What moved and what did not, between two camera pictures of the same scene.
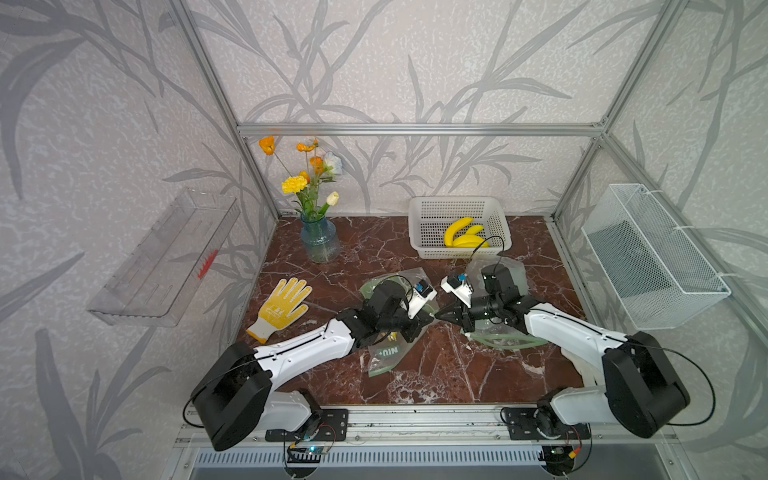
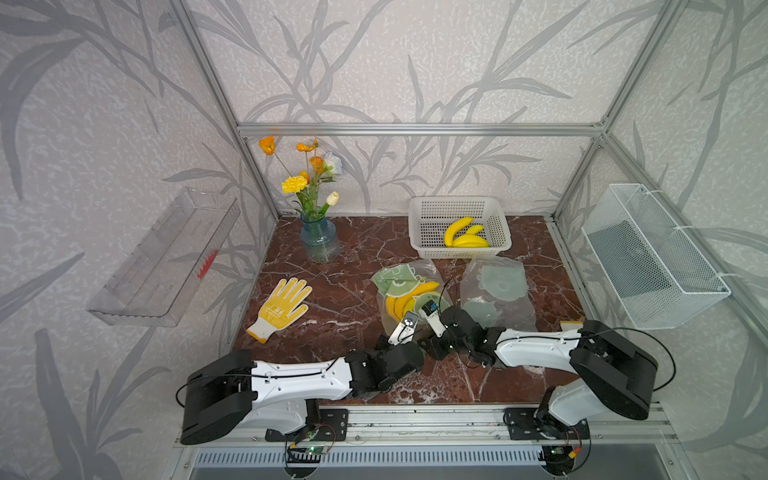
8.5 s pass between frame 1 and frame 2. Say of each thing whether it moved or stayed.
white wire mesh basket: stayed
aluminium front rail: stayed
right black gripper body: moved
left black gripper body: moved
